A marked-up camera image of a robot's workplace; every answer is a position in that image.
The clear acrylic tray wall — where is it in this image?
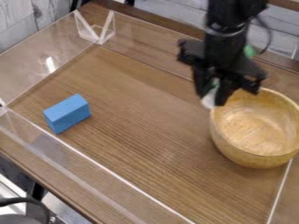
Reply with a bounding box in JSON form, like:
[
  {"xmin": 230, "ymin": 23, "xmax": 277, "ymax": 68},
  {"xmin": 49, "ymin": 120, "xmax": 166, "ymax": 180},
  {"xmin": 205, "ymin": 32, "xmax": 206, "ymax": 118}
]
[{"xmin": 0, "ymin": 3, "xmax": 299, "ymax": 224}]

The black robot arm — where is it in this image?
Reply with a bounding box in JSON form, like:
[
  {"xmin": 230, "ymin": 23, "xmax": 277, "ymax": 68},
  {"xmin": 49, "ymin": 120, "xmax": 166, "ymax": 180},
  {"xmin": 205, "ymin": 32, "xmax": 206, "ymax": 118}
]
[{"xmin": 178, "ymin": 0, "xmax": 269, "ymax": 109}]

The brown wooden bowl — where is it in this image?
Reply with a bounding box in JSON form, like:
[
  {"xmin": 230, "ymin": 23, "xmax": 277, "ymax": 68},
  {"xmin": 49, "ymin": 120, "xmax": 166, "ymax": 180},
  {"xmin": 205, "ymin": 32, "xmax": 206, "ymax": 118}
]
[{"xmin": 210, "ymin": 88, "xmax": 299, "ymax": 169}]

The green white dry-erase marker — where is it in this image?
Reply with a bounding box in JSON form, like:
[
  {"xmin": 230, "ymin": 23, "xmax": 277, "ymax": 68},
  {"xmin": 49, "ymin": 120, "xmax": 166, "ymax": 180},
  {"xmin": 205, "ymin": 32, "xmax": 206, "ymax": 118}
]
[{"xmin": 201, "ymin": 45, "xmax": 258, "ymax": 109}]

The black cable loop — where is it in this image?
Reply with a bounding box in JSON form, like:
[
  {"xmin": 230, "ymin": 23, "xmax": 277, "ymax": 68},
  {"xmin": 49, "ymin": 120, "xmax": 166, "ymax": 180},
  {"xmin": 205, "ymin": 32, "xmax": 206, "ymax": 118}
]
[{"xmin": 0, "ymin": 197, "xmax": 53, "ymax": 224}]

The black metal bracket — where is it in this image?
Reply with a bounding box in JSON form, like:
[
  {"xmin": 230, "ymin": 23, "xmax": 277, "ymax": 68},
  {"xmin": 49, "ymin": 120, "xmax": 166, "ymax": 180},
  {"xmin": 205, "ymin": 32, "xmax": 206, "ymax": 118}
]
[{"xmin": 26, "ymin": 204, "xmax": 69, "ymax": 224}]

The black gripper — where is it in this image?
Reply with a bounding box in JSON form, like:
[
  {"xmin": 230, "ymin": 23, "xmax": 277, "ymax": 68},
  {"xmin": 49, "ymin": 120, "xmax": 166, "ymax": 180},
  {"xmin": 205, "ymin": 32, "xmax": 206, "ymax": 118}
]
[{"xmin": 178, "ymin": 28, "xmax": 268, "ymax": 106}]

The blue foam block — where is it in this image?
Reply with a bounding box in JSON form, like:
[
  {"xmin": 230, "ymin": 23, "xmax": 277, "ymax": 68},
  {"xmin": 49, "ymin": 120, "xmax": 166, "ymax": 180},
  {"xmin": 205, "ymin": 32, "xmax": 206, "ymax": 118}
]
[{"xmin": 43, "ymin": 94, "xmax": 91, "ymax": 134}]

